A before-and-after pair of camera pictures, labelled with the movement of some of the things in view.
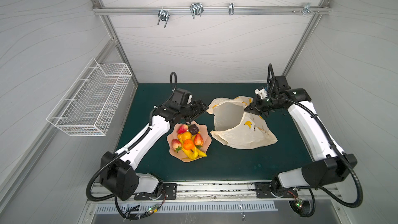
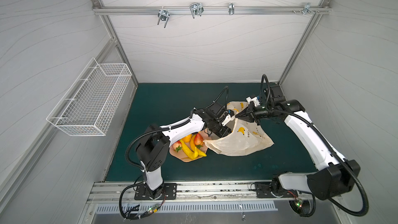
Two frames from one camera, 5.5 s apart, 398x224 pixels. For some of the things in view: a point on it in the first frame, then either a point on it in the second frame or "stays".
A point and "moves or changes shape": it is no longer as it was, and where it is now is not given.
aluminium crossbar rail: [212, 10] stays
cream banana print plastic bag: [237, 127] moves or changes shape
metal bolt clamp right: [306, 9] stays
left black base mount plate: [169, 192] stays
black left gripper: [197, 111] -> [224, 133]
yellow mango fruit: [186, 135] stays
